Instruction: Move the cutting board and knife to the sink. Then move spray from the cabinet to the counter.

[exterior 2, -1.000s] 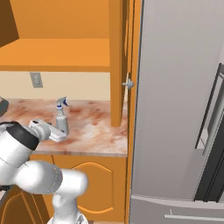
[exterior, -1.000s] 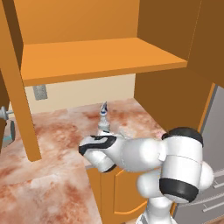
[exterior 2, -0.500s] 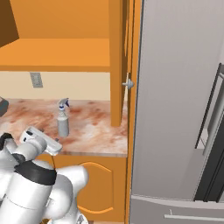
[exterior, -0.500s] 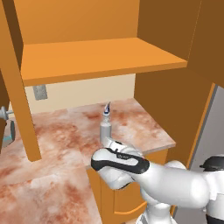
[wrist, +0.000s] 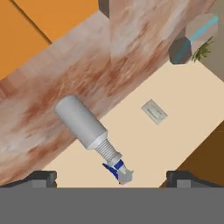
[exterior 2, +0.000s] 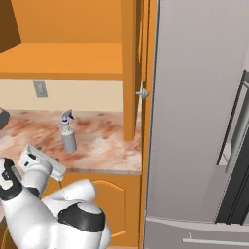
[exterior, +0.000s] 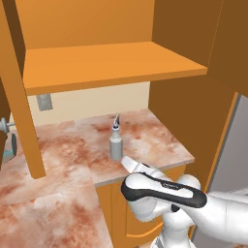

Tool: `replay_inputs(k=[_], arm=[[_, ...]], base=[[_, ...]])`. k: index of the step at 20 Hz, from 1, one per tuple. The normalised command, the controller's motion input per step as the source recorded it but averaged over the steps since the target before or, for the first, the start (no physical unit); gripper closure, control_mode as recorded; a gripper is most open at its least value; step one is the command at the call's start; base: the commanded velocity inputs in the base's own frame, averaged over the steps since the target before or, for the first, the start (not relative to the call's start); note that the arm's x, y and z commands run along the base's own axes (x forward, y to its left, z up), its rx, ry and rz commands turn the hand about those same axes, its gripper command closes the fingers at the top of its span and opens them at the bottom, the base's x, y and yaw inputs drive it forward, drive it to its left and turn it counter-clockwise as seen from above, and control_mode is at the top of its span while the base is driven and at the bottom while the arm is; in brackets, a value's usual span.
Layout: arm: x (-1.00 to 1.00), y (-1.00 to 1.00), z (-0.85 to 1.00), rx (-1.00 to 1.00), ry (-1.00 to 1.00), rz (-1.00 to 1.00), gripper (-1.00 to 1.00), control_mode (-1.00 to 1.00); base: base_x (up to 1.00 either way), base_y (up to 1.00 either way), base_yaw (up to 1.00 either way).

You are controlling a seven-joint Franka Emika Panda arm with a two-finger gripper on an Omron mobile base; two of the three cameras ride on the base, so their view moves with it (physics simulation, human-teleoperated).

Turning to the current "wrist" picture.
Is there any green plant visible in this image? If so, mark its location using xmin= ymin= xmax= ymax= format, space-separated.
xmin=191 ymin=36 xmax=214 ymax=63

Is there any grey wall socket plate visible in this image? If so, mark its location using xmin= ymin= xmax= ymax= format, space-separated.
xmin=141 ymin=99 xmax=169 ymax=126

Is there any grey spray bottle blue trigger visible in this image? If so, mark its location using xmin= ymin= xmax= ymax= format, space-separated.
xmin=54 ymin=94 xmax=135 ymax=186

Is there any orange cabinet door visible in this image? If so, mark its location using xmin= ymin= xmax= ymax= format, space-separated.
xmin=0 ymin=0 xmax=53 ymax=81
xmin=12 ymin=0 xmax=101 ymax=44

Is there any grey plant pot blue stripe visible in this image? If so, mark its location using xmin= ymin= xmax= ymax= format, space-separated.
xmin=168 ymin=13 xmax=220 ymax=65

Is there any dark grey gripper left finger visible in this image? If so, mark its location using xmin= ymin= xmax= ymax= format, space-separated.
xmin=2 ymin=171 xmax=58 ymax=189

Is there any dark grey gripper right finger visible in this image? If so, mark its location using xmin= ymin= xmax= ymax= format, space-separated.
xmin=165 ymin=170 xmax=224 ymax=189

